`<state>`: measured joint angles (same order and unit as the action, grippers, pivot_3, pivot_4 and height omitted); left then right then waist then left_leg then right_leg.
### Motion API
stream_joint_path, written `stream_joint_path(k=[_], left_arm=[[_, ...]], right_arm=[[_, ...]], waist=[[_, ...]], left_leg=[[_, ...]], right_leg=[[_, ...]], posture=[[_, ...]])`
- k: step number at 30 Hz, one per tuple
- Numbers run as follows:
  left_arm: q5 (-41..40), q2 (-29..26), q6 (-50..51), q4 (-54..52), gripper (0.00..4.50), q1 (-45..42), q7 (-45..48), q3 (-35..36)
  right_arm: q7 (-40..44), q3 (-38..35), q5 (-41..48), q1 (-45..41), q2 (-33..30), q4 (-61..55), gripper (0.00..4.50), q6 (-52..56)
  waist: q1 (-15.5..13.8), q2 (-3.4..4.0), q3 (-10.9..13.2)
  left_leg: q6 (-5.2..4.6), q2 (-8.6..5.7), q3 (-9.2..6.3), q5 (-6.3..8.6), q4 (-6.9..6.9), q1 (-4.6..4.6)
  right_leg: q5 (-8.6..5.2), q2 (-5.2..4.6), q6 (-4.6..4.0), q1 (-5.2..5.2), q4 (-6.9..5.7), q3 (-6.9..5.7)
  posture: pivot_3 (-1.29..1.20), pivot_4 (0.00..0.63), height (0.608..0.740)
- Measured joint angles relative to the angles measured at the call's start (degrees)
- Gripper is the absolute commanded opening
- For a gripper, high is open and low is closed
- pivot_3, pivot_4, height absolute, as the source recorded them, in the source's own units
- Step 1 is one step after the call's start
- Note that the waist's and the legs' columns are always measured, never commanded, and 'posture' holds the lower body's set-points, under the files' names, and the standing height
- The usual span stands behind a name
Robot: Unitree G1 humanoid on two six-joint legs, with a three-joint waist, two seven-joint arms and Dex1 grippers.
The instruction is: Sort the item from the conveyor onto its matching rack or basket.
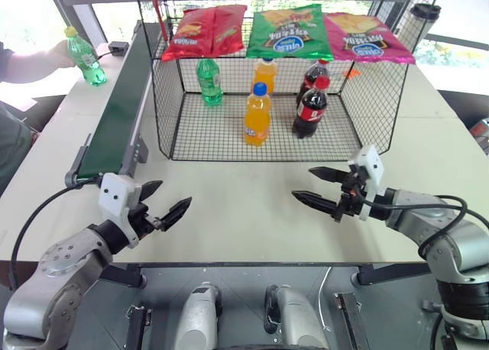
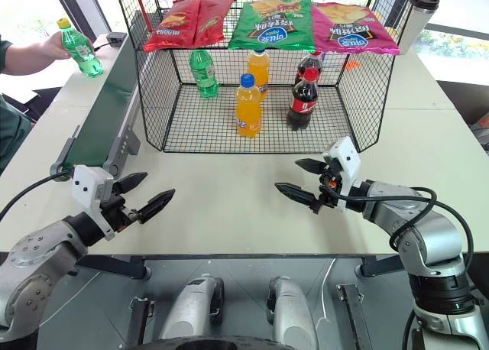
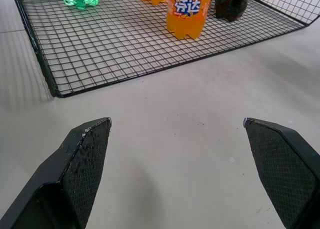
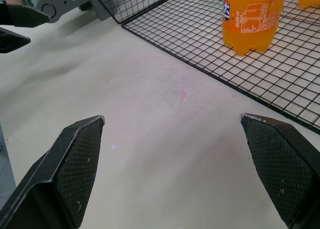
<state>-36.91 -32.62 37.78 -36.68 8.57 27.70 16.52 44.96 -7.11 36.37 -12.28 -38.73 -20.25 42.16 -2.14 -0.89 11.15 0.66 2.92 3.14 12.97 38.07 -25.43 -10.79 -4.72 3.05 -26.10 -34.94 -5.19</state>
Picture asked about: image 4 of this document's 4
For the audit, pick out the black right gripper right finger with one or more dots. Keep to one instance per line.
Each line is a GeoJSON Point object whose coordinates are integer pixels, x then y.
{"type": "Point", "coordinates": [282, 164]}

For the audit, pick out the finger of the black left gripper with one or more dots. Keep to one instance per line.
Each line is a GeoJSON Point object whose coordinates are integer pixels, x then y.
{"type": "Point", "coordinates": [10, 41]}
{"type": "Point", "coordinates": [17, 15]}

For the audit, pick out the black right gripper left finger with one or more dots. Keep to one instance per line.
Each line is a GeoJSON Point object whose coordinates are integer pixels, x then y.
{"type": "Point", "coordinates": [62, 169]}

